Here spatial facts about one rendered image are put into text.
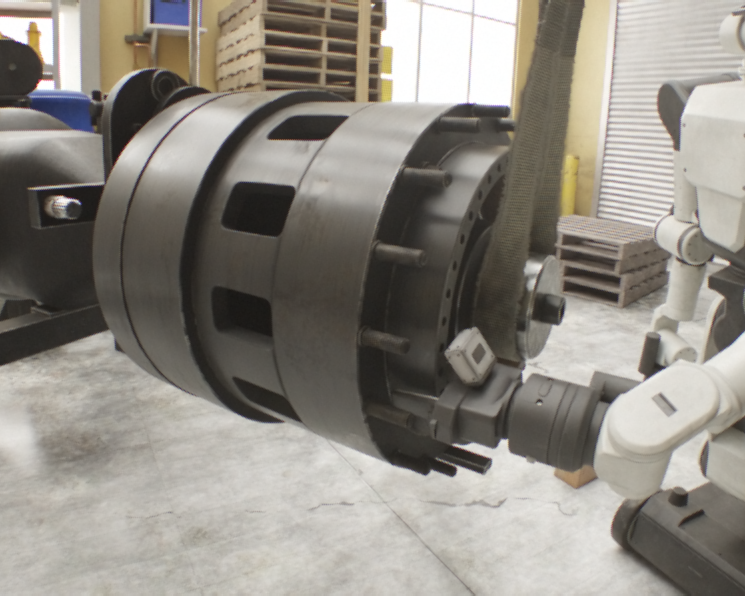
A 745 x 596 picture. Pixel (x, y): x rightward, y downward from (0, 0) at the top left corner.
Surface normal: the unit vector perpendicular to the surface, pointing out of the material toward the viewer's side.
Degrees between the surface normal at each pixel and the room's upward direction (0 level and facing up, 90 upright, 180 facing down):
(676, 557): 90
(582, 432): 73
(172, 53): 90
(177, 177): 58
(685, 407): 37
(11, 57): 90
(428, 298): 77
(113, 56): 90
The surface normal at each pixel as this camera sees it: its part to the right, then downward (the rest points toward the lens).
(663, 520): -0.62, -0.63
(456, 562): 0.04, -0.96
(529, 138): 0.50, 0.29
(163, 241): -0.53, -0.03
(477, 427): -0.54, 0.53
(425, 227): -0.44, -0.35
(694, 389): -0.29, -0.64
